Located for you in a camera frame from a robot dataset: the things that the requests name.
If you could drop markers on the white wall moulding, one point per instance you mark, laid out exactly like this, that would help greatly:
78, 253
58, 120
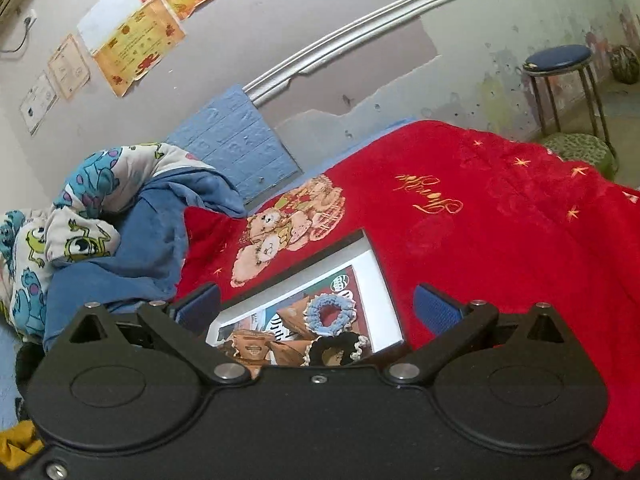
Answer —
350, 30

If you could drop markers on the cartoon monster print quilt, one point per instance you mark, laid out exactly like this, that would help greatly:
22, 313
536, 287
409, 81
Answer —
85, 185

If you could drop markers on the dark patterned ball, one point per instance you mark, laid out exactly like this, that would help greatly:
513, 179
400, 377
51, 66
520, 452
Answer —
624, 62

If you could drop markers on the white wall certificate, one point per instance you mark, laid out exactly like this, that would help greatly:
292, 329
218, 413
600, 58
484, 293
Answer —
37, 102

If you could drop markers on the illustrated textbook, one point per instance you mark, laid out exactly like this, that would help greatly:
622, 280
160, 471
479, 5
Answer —
359, 300

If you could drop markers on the white paper sheet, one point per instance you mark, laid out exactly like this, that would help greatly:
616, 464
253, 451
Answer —
107, 15

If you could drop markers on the green patterned round cushion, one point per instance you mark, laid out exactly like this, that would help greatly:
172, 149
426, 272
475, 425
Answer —
580, 147

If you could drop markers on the black scrunchie with cream trim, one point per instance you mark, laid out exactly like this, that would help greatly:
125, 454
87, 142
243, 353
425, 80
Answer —
345, 340

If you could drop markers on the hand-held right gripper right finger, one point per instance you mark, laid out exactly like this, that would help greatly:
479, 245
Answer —
440, 310

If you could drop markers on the red bear print blanket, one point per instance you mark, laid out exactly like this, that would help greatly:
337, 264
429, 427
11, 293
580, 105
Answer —
475, 240

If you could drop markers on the beige wall certificate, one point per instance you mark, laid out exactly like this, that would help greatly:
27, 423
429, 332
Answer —
69, 67

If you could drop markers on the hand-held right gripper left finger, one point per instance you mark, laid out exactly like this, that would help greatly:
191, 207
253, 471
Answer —
200, 306

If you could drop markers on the light blue bed sheet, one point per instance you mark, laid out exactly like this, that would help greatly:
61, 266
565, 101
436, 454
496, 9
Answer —
7, 370

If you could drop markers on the black and white cardboard box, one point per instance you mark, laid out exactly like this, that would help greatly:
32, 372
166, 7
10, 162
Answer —
372, 270

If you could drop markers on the yellow cloth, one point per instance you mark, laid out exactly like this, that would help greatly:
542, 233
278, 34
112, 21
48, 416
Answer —
15, 445

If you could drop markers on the light blue scrunchie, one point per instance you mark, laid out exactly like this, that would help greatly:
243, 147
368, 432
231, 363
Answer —
312, 310

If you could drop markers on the dark cloth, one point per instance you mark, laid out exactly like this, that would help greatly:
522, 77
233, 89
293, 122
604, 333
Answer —
27, 360

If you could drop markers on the blue foam wall panel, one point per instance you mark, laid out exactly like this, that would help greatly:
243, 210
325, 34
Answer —
235, 140

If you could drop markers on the blue seat metal stool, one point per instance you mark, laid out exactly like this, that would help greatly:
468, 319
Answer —
557, 56

